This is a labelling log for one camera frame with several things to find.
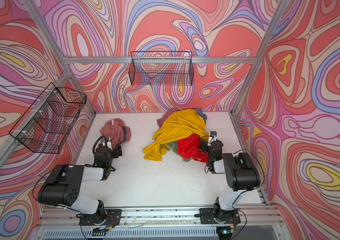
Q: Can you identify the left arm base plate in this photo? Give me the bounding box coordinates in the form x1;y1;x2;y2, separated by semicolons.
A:
76;209;122;227

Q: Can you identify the aluminium mounting rail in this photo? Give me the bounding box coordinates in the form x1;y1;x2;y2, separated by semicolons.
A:
37;205;284;228

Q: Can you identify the dusty pink cloth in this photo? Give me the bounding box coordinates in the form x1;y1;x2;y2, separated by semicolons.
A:
100;118;131;149

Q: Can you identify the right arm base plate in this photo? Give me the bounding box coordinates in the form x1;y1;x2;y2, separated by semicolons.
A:
195;208;241;226

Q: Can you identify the black wire basket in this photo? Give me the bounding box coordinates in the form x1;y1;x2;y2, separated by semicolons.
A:
129;51;194;86
9;83;87;154

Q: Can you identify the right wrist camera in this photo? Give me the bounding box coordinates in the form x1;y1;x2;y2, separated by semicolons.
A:
210;131;217;142

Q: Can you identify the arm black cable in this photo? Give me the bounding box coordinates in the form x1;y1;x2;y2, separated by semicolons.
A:
92;135;109;156
232;149;266;184

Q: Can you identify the yellow cloth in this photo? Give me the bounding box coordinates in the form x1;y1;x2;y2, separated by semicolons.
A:
143;109;208;162

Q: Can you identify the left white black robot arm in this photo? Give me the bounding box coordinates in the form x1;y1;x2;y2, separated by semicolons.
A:
37;145;122;231

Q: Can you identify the olive green cloth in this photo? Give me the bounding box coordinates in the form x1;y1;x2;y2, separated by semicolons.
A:
167;141;192;162

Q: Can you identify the red cloth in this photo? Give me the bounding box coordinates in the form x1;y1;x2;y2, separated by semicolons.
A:
177;134;208;163

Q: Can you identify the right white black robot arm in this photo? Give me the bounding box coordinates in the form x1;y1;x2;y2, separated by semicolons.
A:
195;140;261;225

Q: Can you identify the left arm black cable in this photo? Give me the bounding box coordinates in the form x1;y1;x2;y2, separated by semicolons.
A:
92;135;109;156

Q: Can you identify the back black wire basket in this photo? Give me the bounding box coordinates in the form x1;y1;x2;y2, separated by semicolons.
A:
129;51;194;86

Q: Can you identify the left black wire basket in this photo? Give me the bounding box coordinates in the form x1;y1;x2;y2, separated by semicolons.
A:
9;83;87;154

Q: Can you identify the blue checkered cloth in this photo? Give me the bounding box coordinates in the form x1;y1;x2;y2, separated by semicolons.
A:
194;109;208;123

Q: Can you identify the maroon cloth at back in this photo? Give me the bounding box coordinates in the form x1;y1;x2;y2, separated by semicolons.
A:
157;109;178;128

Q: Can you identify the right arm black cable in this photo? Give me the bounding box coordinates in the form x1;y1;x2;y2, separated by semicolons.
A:
232;149;266;184

